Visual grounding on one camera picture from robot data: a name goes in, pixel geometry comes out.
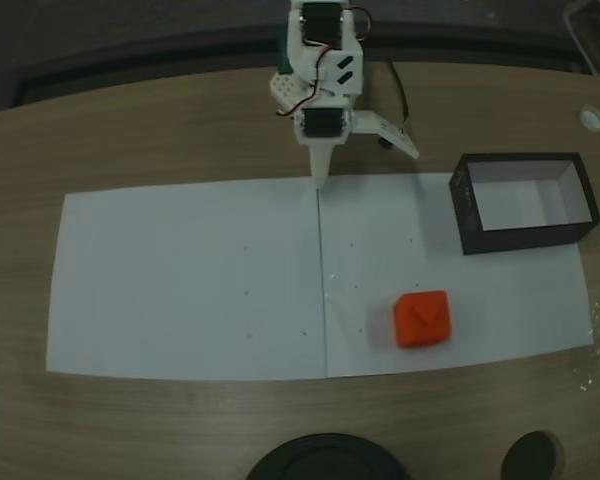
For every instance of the white round cap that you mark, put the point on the white round cap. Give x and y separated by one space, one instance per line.
591 118

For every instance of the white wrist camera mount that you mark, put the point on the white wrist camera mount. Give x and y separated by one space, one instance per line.
380 126

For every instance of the black round object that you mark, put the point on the black round object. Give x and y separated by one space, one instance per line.
325 460

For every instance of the orange cube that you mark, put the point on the orange cube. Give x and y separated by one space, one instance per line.
422 320

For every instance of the white paper sheet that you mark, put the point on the white paper sheet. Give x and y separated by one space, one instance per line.
180 280
455 300

